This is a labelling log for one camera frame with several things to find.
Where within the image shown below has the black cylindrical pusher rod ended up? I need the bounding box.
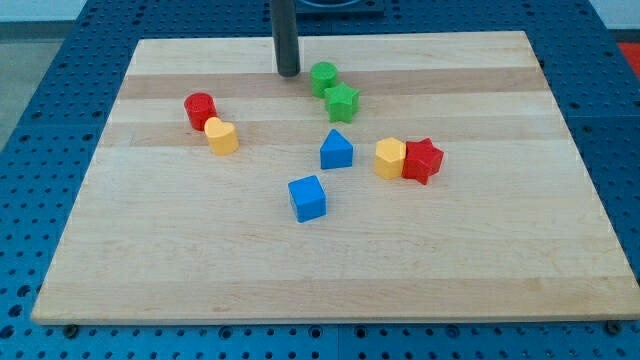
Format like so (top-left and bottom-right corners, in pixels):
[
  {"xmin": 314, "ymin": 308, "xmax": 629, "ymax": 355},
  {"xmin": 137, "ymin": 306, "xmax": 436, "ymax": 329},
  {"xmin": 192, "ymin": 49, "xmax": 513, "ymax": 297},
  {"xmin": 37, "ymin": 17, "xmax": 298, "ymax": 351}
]
[{"xmin": 270, "ymin": 0, "xmax": 300, "ymax": 77}]

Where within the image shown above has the green cylinder block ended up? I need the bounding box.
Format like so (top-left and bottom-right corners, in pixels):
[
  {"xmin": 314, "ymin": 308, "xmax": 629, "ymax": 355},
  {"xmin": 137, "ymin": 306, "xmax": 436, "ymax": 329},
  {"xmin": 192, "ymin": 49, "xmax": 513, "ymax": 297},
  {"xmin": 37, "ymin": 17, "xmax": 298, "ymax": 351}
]
[{"xmin": 310, "ymin": 61, "xmax": 339, "ymax": 98}]

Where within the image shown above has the green star block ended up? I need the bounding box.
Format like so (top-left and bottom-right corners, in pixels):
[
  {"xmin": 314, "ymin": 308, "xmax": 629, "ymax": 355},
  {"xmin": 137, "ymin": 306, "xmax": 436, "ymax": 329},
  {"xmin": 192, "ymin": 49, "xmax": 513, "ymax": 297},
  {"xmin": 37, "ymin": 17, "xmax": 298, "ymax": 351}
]
[{"xmin": 324, "ymin": 82, "xmax": 360, "ymax": 123}]

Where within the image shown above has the red star block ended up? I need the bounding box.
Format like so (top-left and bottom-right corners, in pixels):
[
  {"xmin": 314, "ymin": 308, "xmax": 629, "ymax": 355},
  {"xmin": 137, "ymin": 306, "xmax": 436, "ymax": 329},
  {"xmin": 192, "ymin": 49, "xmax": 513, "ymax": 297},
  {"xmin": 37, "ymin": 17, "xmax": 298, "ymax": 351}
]
[{"xmin": 401, "ymin": 138, "xmax": 444, "ymax": 185}]

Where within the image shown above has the red cylinder block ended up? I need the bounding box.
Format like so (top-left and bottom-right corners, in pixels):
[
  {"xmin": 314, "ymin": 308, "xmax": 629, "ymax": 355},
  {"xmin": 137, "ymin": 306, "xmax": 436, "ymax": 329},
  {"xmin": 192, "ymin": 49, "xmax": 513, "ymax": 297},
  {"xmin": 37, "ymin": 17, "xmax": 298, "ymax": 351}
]
[{"xmin": 183, "ymin": 92, "xmax": 217, "ymax": 131}]

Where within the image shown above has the yellow heart block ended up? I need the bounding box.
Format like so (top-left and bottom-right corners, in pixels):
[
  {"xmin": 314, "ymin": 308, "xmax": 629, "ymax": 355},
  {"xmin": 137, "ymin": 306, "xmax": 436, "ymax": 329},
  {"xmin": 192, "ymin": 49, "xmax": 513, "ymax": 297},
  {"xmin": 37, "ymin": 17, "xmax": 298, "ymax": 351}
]
[{"xmin": 204, "ymin": 117, "xmax": 239, "ymax": 156}]

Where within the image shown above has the blue triangle block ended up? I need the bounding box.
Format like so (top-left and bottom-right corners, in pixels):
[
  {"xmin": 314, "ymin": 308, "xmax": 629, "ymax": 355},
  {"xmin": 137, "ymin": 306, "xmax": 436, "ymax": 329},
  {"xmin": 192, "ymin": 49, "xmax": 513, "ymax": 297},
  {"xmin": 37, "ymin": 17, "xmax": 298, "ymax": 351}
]
[{"xmin": 320, "ymin": 129, "xmax": 354, "ymax": 170}]

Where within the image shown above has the yellow hexagon block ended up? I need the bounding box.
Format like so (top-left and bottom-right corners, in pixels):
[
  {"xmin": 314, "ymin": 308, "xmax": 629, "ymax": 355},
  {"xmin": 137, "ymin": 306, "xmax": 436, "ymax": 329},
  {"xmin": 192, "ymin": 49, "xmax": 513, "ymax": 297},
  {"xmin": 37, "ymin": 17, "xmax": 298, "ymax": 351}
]
[{"xmin": 374, "ymin": 137, "xmax": 406, "ymax": 179}]

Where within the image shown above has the blue cube block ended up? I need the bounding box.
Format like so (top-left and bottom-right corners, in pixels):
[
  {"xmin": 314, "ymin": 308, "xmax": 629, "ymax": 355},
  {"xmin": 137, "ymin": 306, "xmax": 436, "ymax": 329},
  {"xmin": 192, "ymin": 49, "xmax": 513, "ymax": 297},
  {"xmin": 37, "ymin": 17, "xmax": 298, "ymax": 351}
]
[{"xmin": 288, "ymin": 175, "xmax": 327, "ymax": 223}]

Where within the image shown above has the wooden board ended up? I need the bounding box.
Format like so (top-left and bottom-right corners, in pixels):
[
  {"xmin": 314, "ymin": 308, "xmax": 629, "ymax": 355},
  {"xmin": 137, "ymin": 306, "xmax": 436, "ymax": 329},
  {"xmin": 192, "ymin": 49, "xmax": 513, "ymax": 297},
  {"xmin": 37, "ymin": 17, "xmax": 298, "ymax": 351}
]
[{"xmin": 32, "ymin": 31, "xmax": 639, "ymax": 325}]

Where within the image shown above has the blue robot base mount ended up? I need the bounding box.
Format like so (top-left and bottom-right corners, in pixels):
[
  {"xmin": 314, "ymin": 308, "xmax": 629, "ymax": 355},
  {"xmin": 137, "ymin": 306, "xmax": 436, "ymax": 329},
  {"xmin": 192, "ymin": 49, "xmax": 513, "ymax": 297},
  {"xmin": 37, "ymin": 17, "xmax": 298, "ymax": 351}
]
[{"xmin": 296, "ymin": 0, "xmax": 386, "ymax": 15}]

